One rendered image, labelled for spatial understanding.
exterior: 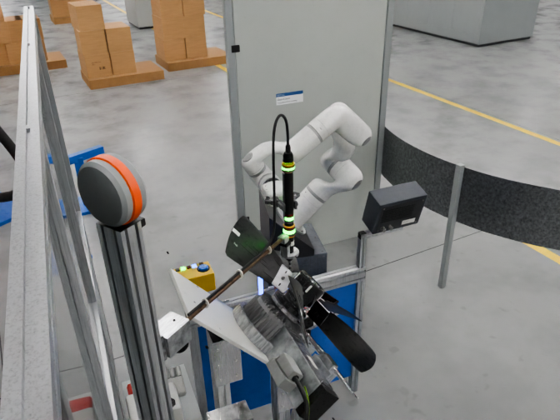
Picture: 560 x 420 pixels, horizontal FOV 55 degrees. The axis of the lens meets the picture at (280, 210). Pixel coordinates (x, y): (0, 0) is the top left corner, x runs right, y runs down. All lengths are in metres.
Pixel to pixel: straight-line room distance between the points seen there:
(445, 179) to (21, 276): 3.28
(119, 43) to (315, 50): 5.82
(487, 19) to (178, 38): 5.82
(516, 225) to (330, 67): 1.60
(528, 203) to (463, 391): 1.18
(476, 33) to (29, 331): 11.22
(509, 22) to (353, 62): 8.31
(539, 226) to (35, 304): 3.28
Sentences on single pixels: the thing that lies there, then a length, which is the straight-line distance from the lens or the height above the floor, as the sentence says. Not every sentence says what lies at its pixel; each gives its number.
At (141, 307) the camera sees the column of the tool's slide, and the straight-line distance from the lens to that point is 1.35.
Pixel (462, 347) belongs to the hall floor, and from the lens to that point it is 3.64.
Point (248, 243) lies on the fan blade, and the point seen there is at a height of 1.39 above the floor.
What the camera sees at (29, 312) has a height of 2.04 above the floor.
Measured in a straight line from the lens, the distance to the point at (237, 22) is 3.52.
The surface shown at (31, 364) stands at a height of 2.04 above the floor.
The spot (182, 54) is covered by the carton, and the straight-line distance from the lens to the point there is 9.98.
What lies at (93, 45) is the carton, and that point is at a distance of 9.15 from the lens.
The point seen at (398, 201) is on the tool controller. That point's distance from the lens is 2.52.
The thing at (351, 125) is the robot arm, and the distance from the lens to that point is 2.17.
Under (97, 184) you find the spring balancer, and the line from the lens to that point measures 1.19.
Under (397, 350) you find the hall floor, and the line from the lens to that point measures 3.52.
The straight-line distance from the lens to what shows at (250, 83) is 3.63.
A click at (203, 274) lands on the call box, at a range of 2.30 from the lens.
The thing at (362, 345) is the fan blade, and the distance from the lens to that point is 1.89.
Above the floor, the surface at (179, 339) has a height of 1.39.
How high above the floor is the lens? 2.40
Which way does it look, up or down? 29 degrees down
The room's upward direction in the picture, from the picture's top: 1 degrees counter-clockwise
